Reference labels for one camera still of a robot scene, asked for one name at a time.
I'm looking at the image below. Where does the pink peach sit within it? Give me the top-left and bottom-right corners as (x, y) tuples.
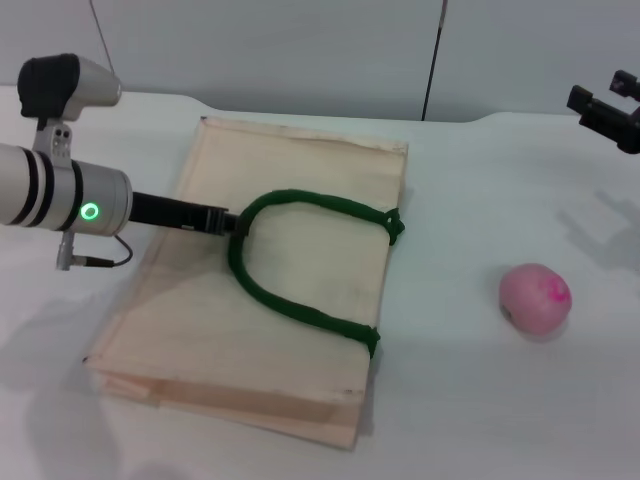
(498, 262), (573, 337)

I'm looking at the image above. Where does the black wrist cable with plug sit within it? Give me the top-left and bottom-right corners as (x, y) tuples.
(54, 232), (134, 272)

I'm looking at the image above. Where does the thin black wall pole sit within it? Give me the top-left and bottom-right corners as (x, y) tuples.
(421, 0), (448, 122)

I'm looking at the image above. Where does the beige canvas handbag green handle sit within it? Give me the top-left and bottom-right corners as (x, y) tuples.
(82, 115), (410, 452)

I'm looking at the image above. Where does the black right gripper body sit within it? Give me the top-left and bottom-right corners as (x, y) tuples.
(578, 99), (640, 155)

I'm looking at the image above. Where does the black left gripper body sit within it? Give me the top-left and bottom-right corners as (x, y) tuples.
(129, 191), (237, 236)

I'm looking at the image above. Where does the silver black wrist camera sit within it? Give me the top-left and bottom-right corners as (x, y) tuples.
(17, 52), (124, 166)

